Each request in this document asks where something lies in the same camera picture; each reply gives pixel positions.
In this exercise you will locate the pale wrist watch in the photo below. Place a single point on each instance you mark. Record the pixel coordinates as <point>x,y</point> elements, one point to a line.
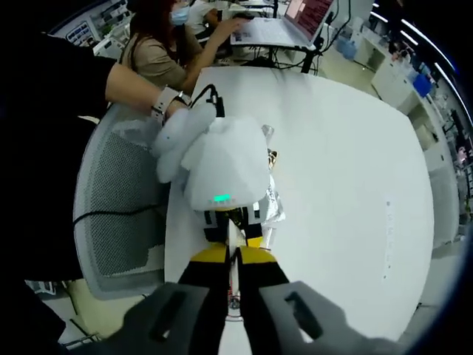
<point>164,103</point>

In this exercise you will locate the blue storage box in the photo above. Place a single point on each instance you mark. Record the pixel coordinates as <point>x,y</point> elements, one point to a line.
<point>421,85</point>

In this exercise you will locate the grey mesh office chair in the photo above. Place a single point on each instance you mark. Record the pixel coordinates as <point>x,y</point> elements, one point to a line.
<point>122,207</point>

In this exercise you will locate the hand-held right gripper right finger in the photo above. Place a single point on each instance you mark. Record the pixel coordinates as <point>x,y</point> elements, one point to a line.
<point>288,318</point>

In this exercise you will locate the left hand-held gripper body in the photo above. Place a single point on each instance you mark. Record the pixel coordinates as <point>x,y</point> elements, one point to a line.
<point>229,162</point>

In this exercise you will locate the white counter row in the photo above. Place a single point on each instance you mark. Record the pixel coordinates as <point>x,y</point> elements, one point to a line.
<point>388,70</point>

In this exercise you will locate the open laptop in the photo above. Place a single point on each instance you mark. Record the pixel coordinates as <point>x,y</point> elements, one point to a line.
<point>273,33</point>

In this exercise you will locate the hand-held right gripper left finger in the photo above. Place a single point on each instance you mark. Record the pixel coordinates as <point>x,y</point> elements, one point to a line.
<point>173,314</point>

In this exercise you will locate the person's left hand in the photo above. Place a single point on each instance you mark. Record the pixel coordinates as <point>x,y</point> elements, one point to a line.
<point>177,140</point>

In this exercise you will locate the silver navy skincare sachet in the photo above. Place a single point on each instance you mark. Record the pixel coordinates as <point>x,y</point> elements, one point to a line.
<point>277,211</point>

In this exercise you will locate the black standing desk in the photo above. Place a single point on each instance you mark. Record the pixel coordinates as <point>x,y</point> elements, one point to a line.
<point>308,61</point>

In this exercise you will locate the blue water jug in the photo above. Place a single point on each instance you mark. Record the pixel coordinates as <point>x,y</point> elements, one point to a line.
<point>347,48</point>

